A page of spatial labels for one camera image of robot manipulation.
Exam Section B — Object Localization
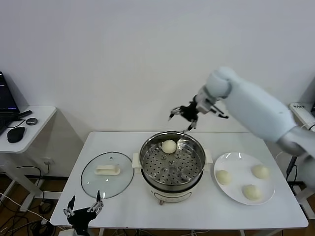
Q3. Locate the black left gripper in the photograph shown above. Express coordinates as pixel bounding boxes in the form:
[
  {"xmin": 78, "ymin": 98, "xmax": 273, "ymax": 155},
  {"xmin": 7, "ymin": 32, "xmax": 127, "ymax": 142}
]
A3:
[{"xmin": 63, "ymin": 190, "xmax": 104, "ymax": 236}]

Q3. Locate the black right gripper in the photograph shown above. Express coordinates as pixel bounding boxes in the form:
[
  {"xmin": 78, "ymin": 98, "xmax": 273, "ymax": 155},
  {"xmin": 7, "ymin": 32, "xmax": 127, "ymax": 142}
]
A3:
[{"xmin": 168, "ymin": 103, "xmax": 199, "ymax": 133}]

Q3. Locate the white steamed baozi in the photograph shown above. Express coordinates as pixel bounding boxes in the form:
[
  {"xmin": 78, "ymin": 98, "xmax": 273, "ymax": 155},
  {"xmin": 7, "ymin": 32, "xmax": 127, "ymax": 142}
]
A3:
[
  {"xmin": 251, "ymin": 164, "xmax": 269, "ymax": 180},
  {"xmin": 215, "ymin": 170, "xmax": 233, "ymax": 186},
  {"xmin": 242, "ymin": 184, "xmax": 263, "ymax": 201},
  {"xmin": 161, "ymin": 139, "xmax": 177, "ymax": 155}
]

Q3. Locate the glass lid cream handle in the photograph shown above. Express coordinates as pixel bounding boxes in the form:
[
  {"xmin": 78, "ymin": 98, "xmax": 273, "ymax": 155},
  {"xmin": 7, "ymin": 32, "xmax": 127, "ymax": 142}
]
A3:
[{"xmin": 80, "ymin": 151, "xmax": 135, "ymax": 200}]

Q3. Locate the stainless steel steamer basket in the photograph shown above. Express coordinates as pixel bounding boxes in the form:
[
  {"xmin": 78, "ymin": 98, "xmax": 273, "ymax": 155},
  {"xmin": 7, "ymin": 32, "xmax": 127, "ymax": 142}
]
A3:
[{"xmin": 132, "ymin": 131, "xmax": 213, "ymax": 191}]

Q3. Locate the white round plate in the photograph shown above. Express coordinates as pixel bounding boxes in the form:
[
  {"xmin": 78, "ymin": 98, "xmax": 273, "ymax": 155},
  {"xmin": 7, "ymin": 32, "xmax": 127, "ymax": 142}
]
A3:
[{"xmin": 213, "ymin": 151, "xmax": 276, "ymax": 206}]

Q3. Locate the cream electric pot base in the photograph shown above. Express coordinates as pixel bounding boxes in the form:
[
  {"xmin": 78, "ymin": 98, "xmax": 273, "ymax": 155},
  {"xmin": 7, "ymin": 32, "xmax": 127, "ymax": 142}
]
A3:
[{"xmin": 132, "ymin": 162, "xmax": 210, "ymax": 206}]

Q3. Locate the white side table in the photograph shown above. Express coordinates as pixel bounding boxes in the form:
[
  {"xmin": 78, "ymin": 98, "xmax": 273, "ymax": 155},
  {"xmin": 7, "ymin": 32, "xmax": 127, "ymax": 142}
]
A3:
[{"xmin": 0, "ymin": 106, "xmax": 57, "ymax": 213}]

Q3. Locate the black computer mouse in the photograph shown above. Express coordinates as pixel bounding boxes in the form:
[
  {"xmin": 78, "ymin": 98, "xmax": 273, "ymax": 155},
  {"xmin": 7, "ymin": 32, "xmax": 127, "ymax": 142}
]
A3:
[{"xmin": 6, "ymin": 127, "xmax": 26, "ymax": 144}]

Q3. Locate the black stick remote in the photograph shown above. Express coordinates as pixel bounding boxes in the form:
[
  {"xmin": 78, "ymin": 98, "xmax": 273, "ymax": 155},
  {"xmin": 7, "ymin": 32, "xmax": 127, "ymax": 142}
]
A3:
[{"xmin": 11, "ymin": 110, "xmax": 33, "ymax": 121}]

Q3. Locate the white desk with label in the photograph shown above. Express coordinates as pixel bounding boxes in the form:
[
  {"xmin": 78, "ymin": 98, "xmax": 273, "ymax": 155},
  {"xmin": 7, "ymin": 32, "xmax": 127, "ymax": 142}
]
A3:
[{"xmin": 288, "ymin": 102, "xmax": 315, "ymax": 219}]

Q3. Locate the black laptop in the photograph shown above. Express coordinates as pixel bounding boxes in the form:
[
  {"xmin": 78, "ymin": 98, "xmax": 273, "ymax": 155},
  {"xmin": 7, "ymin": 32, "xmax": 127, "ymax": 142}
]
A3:
[{"xmin": 0, "ymin": 71, "xmax": 21, "ymax": 136}]

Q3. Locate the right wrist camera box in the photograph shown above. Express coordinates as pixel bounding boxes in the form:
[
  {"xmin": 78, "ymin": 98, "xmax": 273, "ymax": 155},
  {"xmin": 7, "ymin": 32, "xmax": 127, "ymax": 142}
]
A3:
[{"xmin": 196, "ymin": 94, "xmax": 215, "ymax": 115}]

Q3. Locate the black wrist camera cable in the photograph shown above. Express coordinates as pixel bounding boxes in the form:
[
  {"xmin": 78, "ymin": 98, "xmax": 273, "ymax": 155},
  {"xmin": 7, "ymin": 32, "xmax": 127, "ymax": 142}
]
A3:
[{"xmin": 210, "ymin": 104, "xmax": 229, "ymax": 119}]

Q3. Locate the white floor cable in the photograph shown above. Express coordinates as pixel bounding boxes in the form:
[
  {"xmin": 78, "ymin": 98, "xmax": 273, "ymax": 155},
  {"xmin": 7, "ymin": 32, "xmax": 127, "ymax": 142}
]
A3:
[{"xmin": 0, "ymin": 192, "xmax": 51, "ymax": 224}]

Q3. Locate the black floor cable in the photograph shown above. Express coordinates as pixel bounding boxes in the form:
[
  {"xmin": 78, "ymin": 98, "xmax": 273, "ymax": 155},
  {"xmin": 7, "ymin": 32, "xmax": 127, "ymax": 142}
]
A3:
[{"xmin": 16, "ymin": 166, "xmax": 45, "ymax": 200}]

